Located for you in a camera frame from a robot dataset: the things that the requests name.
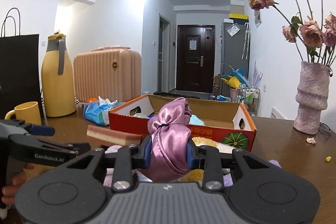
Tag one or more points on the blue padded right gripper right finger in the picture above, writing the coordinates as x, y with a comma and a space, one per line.
191, 153

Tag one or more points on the yellow thermos jug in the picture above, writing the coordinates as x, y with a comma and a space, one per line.
57, 78

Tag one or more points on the black bag on floor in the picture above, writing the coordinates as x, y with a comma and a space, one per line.
184, 94

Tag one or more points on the blue plastic wipes bag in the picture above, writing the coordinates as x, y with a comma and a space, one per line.
97, 111

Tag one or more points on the yellow ceramic mug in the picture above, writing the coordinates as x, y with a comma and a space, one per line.
28, 112

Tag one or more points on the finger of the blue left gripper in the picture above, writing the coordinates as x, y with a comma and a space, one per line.
38, 130

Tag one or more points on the pink satin drawstring pouch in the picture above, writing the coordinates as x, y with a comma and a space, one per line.
169, 132

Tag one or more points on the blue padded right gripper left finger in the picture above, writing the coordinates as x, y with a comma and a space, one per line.
146, 152

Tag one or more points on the pink textured ceramic vase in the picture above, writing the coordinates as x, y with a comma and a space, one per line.
312, 95

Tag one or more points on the yellow crumbs on table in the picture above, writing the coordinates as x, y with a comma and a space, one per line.
328, 159

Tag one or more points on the yellow blue bags pile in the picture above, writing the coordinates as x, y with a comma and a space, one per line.
235, 78

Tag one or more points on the eyeglasses on table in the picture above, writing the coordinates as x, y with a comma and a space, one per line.
325, 128

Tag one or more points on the yellow box on refrigerator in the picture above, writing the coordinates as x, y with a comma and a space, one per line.
239, 16

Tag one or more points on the pink ribbed suitcase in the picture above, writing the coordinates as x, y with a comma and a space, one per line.
112, 72

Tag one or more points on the yellow white plush hamster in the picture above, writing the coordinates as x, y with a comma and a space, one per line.
197, 174

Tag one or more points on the light blue plush toy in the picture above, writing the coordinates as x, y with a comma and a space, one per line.
194, 120

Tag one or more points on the lilac towel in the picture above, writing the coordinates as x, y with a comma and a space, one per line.
108, 180

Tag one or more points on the dried pink rose bouquet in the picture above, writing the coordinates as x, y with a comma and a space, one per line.
317, 38

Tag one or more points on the wire storage cart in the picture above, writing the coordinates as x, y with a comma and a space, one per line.
250, 95

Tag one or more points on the dark brown entrance door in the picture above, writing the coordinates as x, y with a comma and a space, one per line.
195, 58

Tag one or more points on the grey refrigerator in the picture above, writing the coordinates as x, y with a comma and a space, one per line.
234, 50

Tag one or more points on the black paper shopping bag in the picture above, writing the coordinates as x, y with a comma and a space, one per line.
20, 82

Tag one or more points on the fallen rose petal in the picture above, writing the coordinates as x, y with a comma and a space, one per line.
311, 141

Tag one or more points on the person's hand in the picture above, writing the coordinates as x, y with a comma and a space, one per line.
10, 191

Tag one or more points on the brown yellow scouring sponge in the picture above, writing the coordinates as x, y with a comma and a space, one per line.
109, 137

